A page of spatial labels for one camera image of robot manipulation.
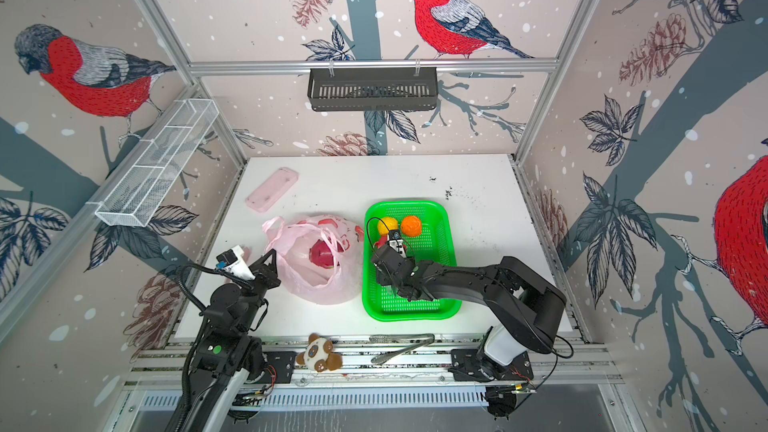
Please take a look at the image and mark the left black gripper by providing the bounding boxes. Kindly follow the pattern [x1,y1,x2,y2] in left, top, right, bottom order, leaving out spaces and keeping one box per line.
[235,248,280,334]

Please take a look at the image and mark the yellow fruit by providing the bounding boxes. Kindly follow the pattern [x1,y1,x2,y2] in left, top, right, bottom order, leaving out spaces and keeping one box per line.
[377,217,399,236]

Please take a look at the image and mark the orange fruit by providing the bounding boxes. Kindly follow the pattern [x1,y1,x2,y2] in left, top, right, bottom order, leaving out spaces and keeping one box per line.
[400,215,423,237]

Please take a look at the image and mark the green plastic basket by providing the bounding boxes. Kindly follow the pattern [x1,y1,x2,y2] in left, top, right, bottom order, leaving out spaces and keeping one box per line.
[362,200,462,322]

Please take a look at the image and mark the pink plastic bag with fruit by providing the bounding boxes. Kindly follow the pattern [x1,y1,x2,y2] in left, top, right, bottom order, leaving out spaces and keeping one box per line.
[262,214,364,305]

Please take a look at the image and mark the red dragon fruit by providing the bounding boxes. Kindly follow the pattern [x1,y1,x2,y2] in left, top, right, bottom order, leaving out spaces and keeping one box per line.
[309,239,340,270]

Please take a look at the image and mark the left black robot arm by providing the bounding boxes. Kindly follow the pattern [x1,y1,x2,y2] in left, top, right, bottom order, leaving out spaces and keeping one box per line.
[165,247,281,431]

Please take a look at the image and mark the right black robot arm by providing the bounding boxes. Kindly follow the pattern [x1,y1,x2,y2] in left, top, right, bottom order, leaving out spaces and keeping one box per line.
[372,245,566,354]

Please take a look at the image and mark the panda plush toy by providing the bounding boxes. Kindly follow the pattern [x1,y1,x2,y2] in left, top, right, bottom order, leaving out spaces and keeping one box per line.
[296,333,343,373]

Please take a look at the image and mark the pink rectangular lid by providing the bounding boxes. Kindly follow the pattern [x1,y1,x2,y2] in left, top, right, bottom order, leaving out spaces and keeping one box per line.
[245,167,299,213]

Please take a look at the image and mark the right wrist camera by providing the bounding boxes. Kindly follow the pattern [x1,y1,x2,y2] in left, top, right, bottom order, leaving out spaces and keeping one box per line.
[386,229,407,258]

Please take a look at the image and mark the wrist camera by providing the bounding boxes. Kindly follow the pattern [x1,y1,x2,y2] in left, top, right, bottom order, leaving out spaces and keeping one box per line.
[386,229,407,258]
[216,245,255,281]

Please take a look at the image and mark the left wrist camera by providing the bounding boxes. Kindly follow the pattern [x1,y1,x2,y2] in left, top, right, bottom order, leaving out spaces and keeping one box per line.
[216,245,255,281]

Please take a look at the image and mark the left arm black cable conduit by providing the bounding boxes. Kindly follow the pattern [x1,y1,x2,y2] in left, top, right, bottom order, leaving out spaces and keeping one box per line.
[175,263,229,319]

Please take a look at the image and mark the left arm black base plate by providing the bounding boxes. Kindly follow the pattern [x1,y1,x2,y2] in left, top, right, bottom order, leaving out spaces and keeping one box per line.
[257,351,297,385]

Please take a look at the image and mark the metal tongs on rail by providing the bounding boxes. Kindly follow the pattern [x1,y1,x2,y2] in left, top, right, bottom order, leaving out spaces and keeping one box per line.
[369,333,436,365]

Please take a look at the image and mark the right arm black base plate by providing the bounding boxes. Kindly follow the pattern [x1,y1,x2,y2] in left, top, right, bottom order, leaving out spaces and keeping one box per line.
[448,349,534,383]

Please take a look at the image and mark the white wire mesh shelf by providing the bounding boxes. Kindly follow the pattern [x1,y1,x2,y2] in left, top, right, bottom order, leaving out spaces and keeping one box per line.
[95,98,219,227]

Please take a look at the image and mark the black hanging wall basket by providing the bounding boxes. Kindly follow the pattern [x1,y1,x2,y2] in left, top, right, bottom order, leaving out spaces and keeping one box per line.
[307,67,438,112]

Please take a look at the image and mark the aluminium horizontal frame bar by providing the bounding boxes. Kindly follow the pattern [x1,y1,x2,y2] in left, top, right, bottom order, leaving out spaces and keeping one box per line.
[187,58,560,77]

